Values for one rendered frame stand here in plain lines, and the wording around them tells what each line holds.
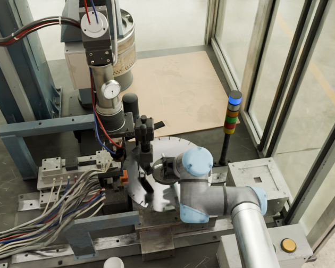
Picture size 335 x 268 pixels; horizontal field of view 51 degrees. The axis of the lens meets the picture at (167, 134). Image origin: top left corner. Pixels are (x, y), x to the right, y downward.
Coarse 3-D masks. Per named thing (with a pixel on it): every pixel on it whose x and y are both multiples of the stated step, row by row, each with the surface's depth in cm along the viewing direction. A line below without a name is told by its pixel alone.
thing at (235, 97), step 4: (232, 92) 124; (236, 92) 124; (240, 92) 124; (232, 96) 123; (236, 96) 123; (240, 96) 123; (228, 100) 126; (232, 100) 123; (236, 100) 123; (240, 100) 124; (232, 104) 124; (236, 104) 124
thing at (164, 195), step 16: (160, 144) 135; (176, 144) 135; (192, 144) 135; (128, 176) 126; (144, 176) 126; (128, 192) 121; (144, 192) 121; (160, 192) 121; (176, 192) 121; (160, 208) 117
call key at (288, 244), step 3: (285, 240) 114; (288, 240) 114; (291, 240) 114; (282, 243) 114; (285, 243) 114; (288, 243) 114; (291, 243) 114; (294, 243) 114; (285, 246) 113; (288, 246) 113; (291, 246) 113; (294, 246) 113; (285, 249) 113; (288, 249) 112; (291, 249) 112
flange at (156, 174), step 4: (160, 160) 129; (156, 164) 128; (160, 168) 127; (156, 172) 126; (156, 176) 125; (160, 176) 125; (156, 180) 125; (160, 180) 123; (164, 180) 123; (168, 180) 123; (172, 180) 123
